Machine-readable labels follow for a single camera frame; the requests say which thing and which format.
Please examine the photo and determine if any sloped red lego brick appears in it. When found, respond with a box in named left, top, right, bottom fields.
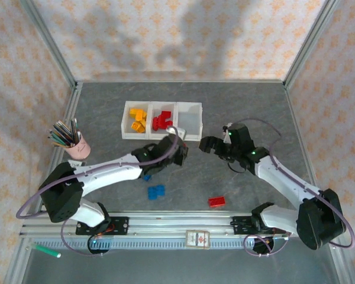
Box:
left=151, top=116, right=166, bottom=131

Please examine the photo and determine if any white plastic bin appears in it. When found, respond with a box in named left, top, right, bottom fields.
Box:
left=121, top=101, right=151, bottom=140
left=147, top=101, right=180, bottom=141
left=175, top=102, right=203, bottom=141

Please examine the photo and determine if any pink cup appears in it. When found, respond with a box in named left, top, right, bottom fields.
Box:
left=65, top=133, right=92, bottom=161

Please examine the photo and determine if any small label card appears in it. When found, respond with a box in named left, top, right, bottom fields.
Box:
left=185, top=230, right=211, bottom=250

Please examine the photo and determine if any bunch of coloured pencils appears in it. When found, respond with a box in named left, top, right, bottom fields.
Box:
left=48, top=118, right=82, bottom=148

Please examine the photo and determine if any green marker pen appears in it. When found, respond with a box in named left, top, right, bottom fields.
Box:
left=32, top=242, right=62, bottom=259

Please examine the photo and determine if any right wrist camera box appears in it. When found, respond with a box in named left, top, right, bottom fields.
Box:
left=222, top=124, right=234, bottom=145

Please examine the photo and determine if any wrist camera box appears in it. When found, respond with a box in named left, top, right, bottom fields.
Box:
left=166, top=125, right=186, bottom=140
left=222, top=124, right=234, bottom=145

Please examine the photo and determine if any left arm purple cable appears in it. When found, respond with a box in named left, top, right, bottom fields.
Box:
left=16, top=126, right=180, bottom=259

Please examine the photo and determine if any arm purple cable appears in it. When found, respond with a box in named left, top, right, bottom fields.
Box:
left=16, top=126, right=180, bottom=259
left=232, top=118, right=355, bottom=259

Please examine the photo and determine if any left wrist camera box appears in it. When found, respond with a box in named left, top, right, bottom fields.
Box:
left=166, top=125, right=186, bottom=140

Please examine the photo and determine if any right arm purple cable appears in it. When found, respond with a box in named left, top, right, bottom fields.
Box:
left=232, top=118, right=355, bottom=259

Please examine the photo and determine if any aluminium table side rail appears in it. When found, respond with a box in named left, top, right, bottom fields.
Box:
left=35, top=82, right=84, bottom=214
left=283, top=82, right=326, bottom=213

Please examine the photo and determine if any thin aluminium table rail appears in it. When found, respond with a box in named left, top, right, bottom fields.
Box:
left=75, top=78, right=286, bottom=85

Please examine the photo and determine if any long aluminium base rail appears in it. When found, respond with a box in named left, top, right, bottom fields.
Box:
left=19, top=210, right=343, bottom=239

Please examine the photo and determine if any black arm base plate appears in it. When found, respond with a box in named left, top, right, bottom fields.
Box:
left=75, top=216, right=130, bottom=237
left=231, top=215, right=288, bottom=237

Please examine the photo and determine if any grey slotted cable duct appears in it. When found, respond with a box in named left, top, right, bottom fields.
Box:
left=37, top=237, right=288, bottom=251

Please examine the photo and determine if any aluminium upright post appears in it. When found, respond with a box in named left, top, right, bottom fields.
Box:
left=20, top=0, right=78, bottom=89
left=283, top=0, right=341, bottom=89

